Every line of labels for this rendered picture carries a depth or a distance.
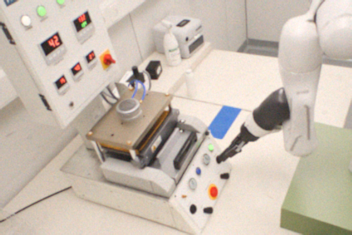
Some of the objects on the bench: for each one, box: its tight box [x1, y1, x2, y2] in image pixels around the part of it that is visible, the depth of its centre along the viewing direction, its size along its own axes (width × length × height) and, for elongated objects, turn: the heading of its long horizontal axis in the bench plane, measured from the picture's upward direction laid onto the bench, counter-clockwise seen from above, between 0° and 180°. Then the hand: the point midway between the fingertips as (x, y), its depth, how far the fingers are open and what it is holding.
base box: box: [63, 133, 232, 235], centre depth 134 cm, size 54×38×17 cm
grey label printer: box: [152, 15, 204, 58], centre depth 201 cm, size 25×20×17 cm
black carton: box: [145, 60, 162, 80], centre depth 187 cm, size 6×9×7 cm
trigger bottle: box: [162, 19, 182, 67], centre depth 188 cm, size 9×8×25 cm
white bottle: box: [185, 69, 197, 97], centre depth 175 cm, size 5×5×14 cm
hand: (225, 154), depth 129 cm, fingers closed
